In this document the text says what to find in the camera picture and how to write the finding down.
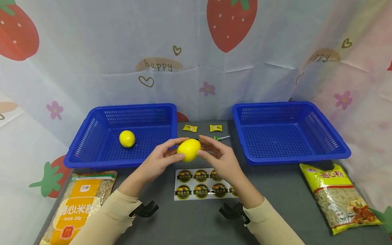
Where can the person's right hand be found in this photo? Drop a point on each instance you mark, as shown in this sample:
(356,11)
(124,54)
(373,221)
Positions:
(225,163)

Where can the person's left hand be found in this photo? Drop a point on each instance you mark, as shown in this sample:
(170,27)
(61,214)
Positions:
(156,163)

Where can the person's right thumb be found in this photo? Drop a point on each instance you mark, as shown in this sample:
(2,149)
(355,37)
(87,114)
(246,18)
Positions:
(204,154)

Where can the person's left index finger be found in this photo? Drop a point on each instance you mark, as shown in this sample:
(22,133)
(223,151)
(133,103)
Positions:
(176,141)

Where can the person's right index finger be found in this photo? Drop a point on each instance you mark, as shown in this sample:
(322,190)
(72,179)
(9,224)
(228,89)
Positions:
(209,140)

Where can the person's left thumb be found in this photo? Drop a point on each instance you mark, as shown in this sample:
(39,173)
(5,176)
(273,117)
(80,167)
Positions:
(177,158)

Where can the yellow lemon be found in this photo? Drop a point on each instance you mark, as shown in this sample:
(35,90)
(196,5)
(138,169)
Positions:
(189,149)
(127,139)

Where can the person's right forearm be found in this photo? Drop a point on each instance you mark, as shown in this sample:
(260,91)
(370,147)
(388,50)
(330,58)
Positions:
(266,217)

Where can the person's left forearm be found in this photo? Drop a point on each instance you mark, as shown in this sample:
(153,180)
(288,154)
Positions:
(113,214)

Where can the yellow candy packet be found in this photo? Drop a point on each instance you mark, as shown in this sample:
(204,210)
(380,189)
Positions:
(190,128)
(216,128)

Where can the blue plastic mesh basket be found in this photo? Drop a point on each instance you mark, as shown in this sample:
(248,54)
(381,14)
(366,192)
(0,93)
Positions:
(147,139)
(275,139)

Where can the sheet of round fruit stickers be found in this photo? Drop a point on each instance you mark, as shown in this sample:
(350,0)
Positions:
(196,185)

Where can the black wrist band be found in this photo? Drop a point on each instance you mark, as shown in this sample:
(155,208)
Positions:
(144,209)
(234,211)

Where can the pasta bag with orange label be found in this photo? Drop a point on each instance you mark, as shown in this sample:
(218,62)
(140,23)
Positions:
(78,207)

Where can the yellow pasta bag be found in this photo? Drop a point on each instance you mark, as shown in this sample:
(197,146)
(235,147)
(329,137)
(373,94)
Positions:
(337,197)

